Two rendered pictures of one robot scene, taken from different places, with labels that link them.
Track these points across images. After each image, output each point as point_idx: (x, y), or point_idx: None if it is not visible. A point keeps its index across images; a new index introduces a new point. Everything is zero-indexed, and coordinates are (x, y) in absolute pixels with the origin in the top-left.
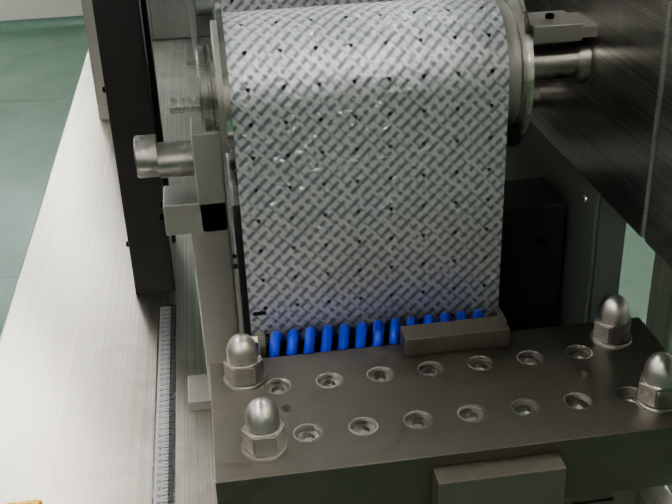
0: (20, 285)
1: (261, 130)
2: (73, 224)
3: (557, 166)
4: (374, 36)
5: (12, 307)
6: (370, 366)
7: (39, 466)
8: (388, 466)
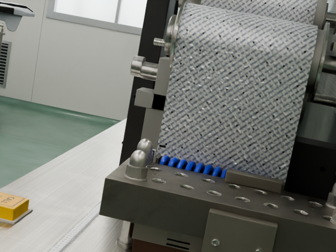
0: (65, 153)
1: (188, 50)
2: (103, 145)
3: None
4: (252, 23)
5: (57, 158)
6: (204, 178)
7: (35, 198)
8: (188, 199)
